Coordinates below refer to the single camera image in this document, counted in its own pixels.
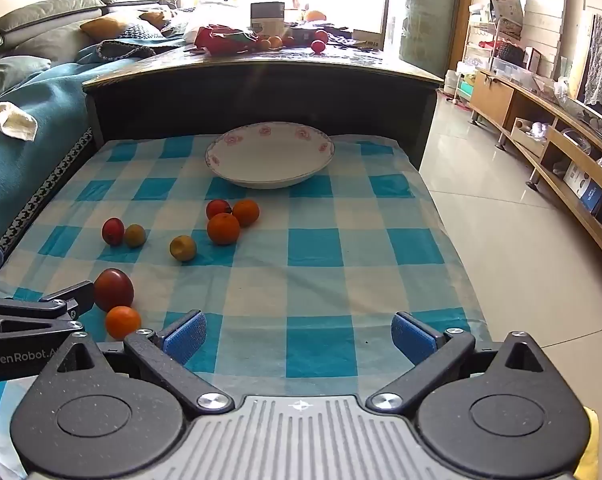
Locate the teal blanket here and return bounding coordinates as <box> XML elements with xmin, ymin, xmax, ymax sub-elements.
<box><xmin>0</xmin><ymin>39</ymin><xmax>182</xmax><ymax>248</ymax></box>

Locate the dark coffee table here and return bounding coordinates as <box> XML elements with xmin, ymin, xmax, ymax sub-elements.
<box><xmin>81</xmin><ymin>42</ymin><xmax>447</xmax><ymax>171</ymax></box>

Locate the dark patterned pillow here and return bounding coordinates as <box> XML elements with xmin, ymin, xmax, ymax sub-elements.
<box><xmin>115</xmin><ymin>22</ymin><xmax>166</xmax><ymax>41</ymax></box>

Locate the blue white checkered tablecloth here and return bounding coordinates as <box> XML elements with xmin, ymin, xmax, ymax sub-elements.
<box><xmin>0</xmin><ymin>132</ymin><xmax>492</xmax><ymax>480</ymax></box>

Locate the large dark red plum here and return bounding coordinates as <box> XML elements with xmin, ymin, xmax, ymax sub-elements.
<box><xmin>94</xmin><ymin>268</ymin><xmax>135</xmax><ymax>313</ymax></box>

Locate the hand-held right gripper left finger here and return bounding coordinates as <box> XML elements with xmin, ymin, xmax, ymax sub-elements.
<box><xmin>40</xmin><ymin>309</ymin><xmax>235</xmax><ymax>417</ymax></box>

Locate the printed cardboard box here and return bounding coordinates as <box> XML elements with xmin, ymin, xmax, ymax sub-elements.
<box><xmin>486</xmin><ymin>0</ymin><xmax>525</xmax><ymax>26</ymax></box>

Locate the dark and white carton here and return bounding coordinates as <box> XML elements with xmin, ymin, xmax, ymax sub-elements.
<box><xmin>250</xmin><ymin>1</ymin><xmax>286</xmax><ymax>36</ymax></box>

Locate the grey pillow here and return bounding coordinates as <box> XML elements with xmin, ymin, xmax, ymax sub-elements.
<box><xmin>0</xmin><ymin>56</ymin><xmax>52</xmax><ymax>107</ymax></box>

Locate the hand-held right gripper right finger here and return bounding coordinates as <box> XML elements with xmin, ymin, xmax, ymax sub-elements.
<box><xmin>365</xmin><ymin>311</ymin><xmax>558</xmax><ymax>416</ymax></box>

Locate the grey green sofa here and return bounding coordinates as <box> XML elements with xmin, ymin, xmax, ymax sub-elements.
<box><xmin>0</xmin><ymin>0</ymin><xmax>182</xmax><ymax>111</ymax></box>

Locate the teal storage bin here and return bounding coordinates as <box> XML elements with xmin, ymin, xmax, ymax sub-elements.
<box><xmin>456</xmin><ymin>73</ymin><xmax>476</xmax><ymax>102</ymax></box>

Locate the cream cloth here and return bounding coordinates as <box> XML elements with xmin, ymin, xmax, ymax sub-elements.
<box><xmin>0</xmin><ymin>102</ymin><xmax>38</xmax><ymax>144</ymax></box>

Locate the red plastic bag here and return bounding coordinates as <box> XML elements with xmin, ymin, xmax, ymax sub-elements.
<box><xmin>190</xmin><ymin>25</ymin><xmax>262</xmax><ymax>56</ymax></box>

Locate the blue white box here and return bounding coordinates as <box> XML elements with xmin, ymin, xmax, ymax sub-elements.
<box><xmin>563</xmin><ymin>161</ymin><xmax>602</xmax><ymax>212</ymax></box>

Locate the flat white box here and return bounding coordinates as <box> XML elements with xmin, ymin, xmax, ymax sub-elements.
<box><xmin>352</xmin><ymin>27</ymin><xmax>385</xmax><ymax>51</ymax></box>

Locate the wooden tv cabinet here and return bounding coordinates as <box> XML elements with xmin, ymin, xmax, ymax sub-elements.
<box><xmin>468</xmin><ymin>67</ymin><xmax>602</xmax><ymax>277</ymax></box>

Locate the white floral plate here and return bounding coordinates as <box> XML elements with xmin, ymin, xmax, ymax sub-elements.
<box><xmin>204</xmin><ymin>121</ymin><xmax>336</xmax><ymax>190</ymax></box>

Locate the mustard yellow pillow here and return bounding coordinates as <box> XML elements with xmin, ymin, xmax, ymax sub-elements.
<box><xmin>80</xmin><ymin>15</ymin><xmax>133</xmax><ymax>41</ymax></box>
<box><xmin>138</xmin><ymin>10</ymin><xmax>173</xmax><ymax>29</ymax></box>

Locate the white wire rack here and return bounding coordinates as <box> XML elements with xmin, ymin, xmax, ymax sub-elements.
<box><xmin>462</xmin><ymin>17</ymin><xmax>526</xmax><ymax>80</ymax></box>

